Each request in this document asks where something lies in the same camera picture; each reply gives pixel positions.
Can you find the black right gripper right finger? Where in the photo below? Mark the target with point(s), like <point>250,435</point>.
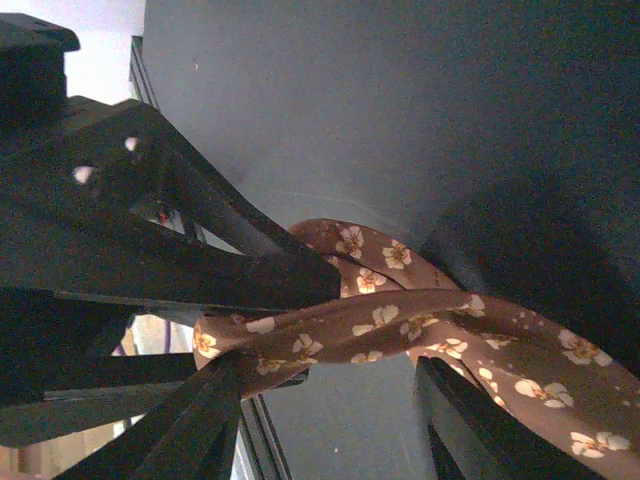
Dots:
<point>465,435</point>

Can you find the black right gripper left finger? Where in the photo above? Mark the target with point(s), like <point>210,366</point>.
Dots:
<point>190,435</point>

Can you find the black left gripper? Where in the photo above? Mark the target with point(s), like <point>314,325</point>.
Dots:
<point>112,204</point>

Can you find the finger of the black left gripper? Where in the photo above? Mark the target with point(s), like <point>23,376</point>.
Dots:
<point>46,396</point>

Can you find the brown floral necktie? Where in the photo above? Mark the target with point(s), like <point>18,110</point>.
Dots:
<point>392,301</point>

